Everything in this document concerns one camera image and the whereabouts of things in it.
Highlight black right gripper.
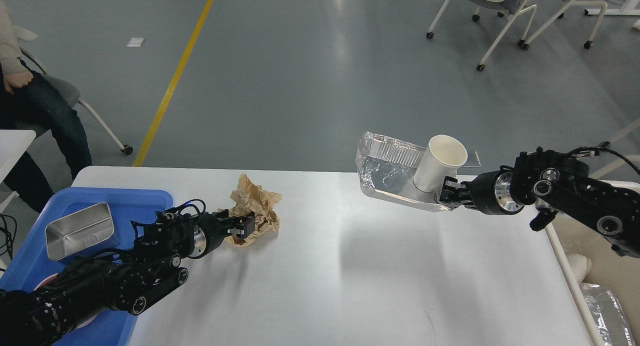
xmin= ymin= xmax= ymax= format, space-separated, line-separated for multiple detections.
xmin=439 ymin=170 xmax=525 ymax=216

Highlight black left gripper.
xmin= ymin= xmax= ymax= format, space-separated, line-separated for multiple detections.
xmin=190 ymin=211 xmax=256 ymax=259

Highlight brown paper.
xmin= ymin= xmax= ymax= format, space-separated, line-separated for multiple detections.
xmin=224 ymin=173 xmax=282 ymax=248

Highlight cream paper cup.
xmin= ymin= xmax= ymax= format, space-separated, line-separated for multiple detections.
xmin=413 ymin=134 xmax=468 ymax=193

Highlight aluminium foil tray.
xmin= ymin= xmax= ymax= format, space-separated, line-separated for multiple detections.
xmin=355 ymin=131 xmax=482 ymax=212

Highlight stainless steel rectangular tray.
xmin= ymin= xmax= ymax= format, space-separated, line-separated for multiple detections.
xmin=45 ymin=202 xmax=121 ymax=262

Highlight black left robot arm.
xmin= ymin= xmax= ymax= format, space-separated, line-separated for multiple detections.
xmin=1 ymin=200 xmax=256 ymax=346

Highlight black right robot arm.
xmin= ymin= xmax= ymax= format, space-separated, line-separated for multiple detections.
xmin=438 ymin=147 xmax=640 ymax=258

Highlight person's hand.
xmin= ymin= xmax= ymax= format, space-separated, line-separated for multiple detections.
xmin=2 ymin=70 xmax=34 ymax=95

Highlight beige plastic bin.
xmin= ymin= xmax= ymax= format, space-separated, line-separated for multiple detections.
xmin=542 ymin=180 xmax=640 ymax=346

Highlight white chair leg right edge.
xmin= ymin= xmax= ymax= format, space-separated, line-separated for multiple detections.
xmin=598 ymin=118 xmax=640 ymax=149

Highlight white chair top right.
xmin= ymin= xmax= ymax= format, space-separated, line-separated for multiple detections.
xmin=425 ymin=0 xmax=537 ymax=72

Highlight white chair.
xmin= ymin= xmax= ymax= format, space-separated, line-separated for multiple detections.
xmin=425 ymin=0 xmax=537 ymax=72
xmin=518 ymin=0 xmax=608 ymax=51

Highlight blue plastic tray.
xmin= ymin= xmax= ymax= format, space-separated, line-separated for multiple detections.
xmin=1 ymin=187 xmax=174 ymax=346

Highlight grey office chair left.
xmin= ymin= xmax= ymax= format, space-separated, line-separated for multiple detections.
xmin=14 ymin=25 xmax=134 ymax=155

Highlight white side table left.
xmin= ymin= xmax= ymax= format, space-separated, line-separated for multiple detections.
xmin=0 ymin=129 xmax=37 ymax=184

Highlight person in beige sweater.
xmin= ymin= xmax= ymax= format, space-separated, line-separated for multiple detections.
xmin=0 ymin=2 xmax=93 ymax=213

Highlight black cables at left edge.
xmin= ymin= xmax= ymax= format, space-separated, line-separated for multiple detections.
xmin=0 ymin=213 xmax=19 ymax=272

